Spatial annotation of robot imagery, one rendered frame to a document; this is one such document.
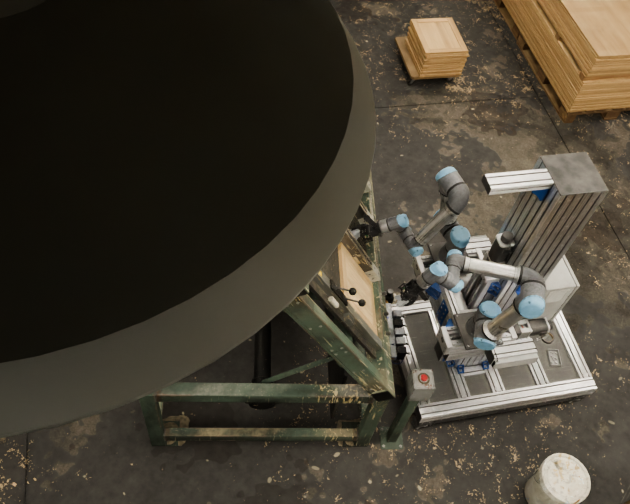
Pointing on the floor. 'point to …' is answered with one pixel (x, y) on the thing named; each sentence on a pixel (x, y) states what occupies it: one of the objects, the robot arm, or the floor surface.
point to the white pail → (558, 481)
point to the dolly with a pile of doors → (432, 49)
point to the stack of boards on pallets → (586, 52)
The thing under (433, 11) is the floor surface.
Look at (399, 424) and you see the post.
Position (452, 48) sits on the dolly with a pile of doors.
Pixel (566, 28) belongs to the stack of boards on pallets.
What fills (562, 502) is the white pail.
